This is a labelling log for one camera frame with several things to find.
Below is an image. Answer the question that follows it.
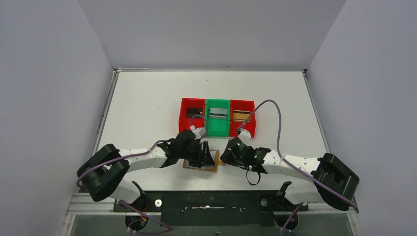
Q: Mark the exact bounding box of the green plastic bin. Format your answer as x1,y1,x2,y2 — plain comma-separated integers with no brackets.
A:
205,99,231,137

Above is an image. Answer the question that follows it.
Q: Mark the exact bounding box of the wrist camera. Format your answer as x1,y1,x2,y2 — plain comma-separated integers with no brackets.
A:
190,125,207,139
237,128,252,142

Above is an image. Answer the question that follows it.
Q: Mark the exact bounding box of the black card in bin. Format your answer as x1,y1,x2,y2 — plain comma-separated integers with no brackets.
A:
186,107,203,118

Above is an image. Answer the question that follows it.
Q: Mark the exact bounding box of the yellow leather card holder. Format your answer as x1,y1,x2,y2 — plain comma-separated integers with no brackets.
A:
182,149,225,172

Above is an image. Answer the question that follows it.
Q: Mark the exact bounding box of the right red plastic bin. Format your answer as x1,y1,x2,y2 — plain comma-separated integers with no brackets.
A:
229,100,257,139

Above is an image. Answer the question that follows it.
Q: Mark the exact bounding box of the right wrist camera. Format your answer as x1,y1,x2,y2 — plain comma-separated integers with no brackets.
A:
237,128,252,142

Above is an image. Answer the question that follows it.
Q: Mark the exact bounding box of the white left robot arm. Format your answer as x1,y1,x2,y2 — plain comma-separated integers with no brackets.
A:
76,128,217,205

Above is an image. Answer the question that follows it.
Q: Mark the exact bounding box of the gold card in bin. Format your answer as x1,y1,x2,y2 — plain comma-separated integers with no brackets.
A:
232,110,251,122

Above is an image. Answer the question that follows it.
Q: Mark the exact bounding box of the red plastic bin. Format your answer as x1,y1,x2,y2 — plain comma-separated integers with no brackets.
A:
229,100,257,139
178,97,206,132

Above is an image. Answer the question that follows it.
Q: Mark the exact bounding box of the aluminium table frame rail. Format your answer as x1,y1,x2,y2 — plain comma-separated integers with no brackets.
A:
67,193,115,215

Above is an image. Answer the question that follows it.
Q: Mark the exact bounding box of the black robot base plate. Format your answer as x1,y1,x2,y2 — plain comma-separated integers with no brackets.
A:
133,190,296,227

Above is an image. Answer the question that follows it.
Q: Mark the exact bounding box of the left red plastic bin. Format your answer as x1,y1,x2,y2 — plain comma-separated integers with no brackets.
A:
178,97,206,132

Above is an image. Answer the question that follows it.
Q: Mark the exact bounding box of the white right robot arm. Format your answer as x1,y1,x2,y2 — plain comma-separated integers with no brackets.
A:
220,138,360,211

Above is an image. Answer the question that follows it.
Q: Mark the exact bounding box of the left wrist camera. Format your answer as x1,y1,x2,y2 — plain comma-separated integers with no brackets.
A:
190,125,207,139

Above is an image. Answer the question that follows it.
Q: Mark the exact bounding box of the silver card in bin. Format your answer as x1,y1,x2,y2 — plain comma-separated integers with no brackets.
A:
209,107,228,119

